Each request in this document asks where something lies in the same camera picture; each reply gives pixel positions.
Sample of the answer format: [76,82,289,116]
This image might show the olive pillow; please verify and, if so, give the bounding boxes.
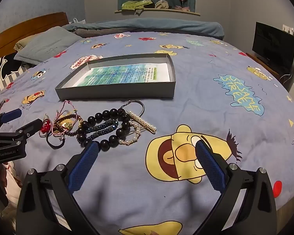
[13,38,27,52]

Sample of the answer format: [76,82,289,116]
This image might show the white pearl bracelet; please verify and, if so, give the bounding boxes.
[119,121,141,146]

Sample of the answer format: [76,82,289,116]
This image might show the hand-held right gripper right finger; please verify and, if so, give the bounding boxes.
[195,139,277,235]

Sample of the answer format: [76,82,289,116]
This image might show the white cable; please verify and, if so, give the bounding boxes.
[279,68,294,84]

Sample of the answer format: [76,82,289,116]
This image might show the wooden headboard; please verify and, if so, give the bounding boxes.
[0,12,69,61]

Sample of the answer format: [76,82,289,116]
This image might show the floral cloth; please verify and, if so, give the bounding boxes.
[0,162,23,211]

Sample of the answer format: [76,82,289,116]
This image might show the white wall sockets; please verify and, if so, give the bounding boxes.
[282,24,294,41]

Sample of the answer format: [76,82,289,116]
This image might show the pink cord bracelet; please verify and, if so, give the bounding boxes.
[54,100,79,121]

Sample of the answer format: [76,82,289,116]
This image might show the black hair tie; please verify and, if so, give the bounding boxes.
[46,133,65,150]

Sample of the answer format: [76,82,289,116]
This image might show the wooden windowsill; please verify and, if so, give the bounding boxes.
[114,8,201,16]

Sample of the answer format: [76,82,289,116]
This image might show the green cloth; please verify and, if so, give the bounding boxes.
[121,0,153,12]

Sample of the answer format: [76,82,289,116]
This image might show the green printed paper sheet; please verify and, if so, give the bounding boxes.
[72,62,172,87]

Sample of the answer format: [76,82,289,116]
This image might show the small dark bead bracelet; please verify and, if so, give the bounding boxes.
[53,114,83,137]

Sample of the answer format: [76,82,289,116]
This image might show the grey blanket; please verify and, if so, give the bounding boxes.
[73,28,106,38]

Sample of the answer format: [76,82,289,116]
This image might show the red charm bracelet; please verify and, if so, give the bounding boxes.
[39,118,52,138]

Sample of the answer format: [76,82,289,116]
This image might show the striped black print pillow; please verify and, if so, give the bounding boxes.
[0,54,31,98]

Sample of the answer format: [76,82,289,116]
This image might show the cartoon printed blue bedsheet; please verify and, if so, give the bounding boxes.
[0,31,294,235]

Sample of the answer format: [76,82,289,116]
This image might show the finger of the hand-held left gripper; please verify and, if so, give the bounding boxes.
[0,109,22,133]
[0,118,43,142]

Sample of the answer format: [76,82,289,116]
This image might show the black television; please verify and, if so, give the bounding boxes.
[252,22,294,72]

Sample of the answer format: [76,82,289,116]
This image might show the wooden television stand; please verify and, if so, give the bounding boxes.
[246,52,285,79]

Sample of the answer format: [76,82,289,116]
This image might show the green charm bracelet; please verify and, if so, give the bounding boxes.
[56,119,74,131]

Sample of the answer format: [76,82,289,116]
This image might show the silver bangle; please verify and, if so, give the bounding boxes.
[119,99,145,118]

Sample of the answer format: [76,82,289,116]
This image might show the grey-blue pillow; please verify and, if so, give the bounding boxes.
[14,26,82,63]

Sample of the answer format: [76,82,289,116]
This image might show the blue beaded bracelet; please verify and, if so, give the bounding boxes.
[82,119,119,140]

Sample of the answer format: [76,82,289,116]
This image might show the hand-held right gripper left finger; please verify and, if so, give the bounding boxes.
[16,141,100,235]

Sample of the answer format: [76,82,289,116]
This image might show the shallow grey cardboard box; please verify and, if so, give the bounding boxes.
[54,53,176,101]

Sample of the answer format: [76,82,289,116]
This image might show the gold pearl hair clip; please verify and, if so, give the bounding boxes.
[126,110,157,135]

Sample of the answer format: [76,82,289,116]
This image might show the large black bead bracelet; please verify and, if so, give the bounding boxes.
[76,108,131,151]

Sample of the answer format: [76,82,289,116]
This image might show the blue blanket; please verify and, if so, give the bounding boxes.
[64,18,224,40]

